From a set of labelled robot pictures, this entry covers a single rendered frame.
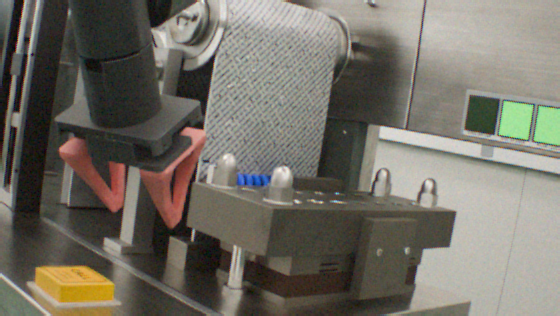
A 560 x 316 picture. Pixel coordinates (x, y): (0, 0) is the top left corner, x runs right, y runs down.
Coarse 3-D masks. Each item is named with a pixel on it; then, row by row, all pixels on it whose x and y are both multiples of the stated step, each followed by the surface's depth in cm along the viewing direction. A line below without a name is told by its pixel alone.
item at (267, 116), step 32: (224, 64) 101; (256, 64) 104; (224, 96) 101; (256, 96) 105; (288, 96) 110; (320, 96) 114; (224, 128) 102; (256, 128) 107; (288, 128) 111; (320, 128) 116; (256, 160) 108; (288, 160) 112
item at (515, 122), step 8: (504, 104) 102; (512, 104) 101; (520, 104) 100; (504, 112) 101; (512, 112) 100; (520, 112) 99; (528, 112) 98; (504, 120) 101; (512, 120) 100; (520, 120) 99; (528, 120) 98; (504, 128) 101; (512, 128) 100; (520, 128) 99; (528, 128) 98; (512, 136) 100; (520, 136) 99
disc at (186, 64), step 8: (224, 0) 99; (224, 8) 98; (224, 16) 98; (168, 24) 108; (224, 24) 98; (168, 32) 108; (216, 32) 99; (224, 32) 98; (168, 40) 108; (216, 40) 99; (208, 48) 100; (216, 48) 99; (200, 56) 102; (208, 56) 100; (184, 64) 104; (192, 64) 103; (200, 64) 101
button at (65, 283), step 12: (36, 276) 78; (48, 276) 76; (60, 276) 77; (72, 276) 78; (84, 276) 79; (96, 276) 80; (48, 288) 76; (60, 288) 74; (72, 288) 75; (84, 288) 76; (96, 288) 77; (108, 288) 78; (60, 300) 74; (72, 300) 75; (84, 300) 76; (96, 300) 77; (108, 300) 78
